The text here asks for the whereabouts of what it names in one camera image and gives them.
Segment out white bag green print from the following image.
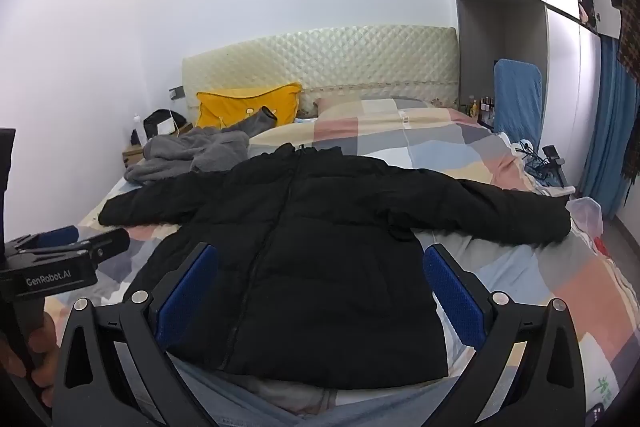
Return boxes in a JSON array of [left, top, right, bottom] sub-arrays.
[[575, 342, 637, 427]]

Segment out person's left hand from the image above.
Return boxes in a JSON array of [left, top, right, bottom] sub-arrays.
[[0, 311, 62, 409]]

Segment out black puffer jacket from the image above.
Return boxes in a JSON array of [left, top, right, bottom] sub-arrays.
[[98, 143, 572, 390]]

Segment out blue covered chair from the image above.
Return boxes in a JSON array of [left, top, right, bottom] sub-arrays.
[[493, 58, 543, 148]]

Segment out dark patterned hanging cloth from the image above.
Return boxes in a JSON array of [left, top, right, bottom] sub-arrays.
[[612, 0, 640, 85]]

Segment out yellow pillow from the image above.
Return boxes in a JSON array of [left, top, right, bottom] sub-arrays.
[[195, 83, 304, 130]]

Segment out white plastic bag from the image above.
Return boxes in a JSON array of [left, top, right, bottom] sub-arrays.
[[567, 197, 603, 238]]

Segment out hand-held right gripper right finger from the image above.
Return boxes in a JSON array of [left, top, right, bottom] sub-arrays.
[[422, 243, 586, 427]]

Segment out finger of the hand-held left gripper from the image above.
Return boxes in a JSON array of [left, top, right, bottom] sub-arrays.
[[12, 228, 132, 269], [5, 225, 81, 254]]

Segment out patchwork quilt bed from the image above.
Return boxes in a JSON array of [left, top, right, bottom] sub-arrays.
[[45, 97, 640, 427]]

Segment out dark grey sock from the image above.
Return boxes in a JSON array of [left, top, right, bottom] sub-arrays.
[[220, 106, 278, 132]]

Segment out black cables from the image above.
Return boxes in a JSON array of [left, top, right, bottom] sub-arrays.
[[515, 139, 551, 180]]

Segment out grey fleece garment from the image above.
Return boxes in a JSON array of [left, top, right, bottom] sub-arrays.
[[124, 129, 251, 186]]

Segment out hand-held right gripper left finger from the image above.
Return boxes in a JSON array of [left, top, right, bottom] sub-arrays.
[[52, 242, 221, 427]]

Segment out black bag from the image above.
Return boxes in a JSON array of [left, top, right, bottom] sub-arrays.
[[143, 109, 188, 140]]

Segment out row of small bottles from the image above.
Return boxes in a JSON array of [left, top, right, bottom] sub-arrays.
[[467, 94, 496, 118]]

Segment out cream quilted headboard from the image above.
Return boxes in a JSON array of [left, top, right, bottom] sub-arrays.
[[181, 26, 460, 128]]

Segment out wooden nightstand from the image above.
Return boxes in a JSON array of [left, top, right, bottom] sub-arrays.
[[122, 122, 193, 168]]

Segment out pink grey pillow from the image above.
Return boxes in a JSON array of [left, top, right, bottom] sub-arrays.
[[316, 96, 431, 118]]

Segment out blue curtain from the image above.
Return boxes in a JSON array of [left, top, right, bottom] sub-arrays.
[[580, 34, 640, 220]]

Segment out grey white wardrobe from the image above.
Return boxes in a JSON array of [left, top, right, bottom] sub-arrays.
[[437, 0, 621, 208]]

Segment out black stand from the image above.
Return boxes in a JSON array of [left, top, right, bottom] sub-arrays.
[[542, 145, 571, 188]]

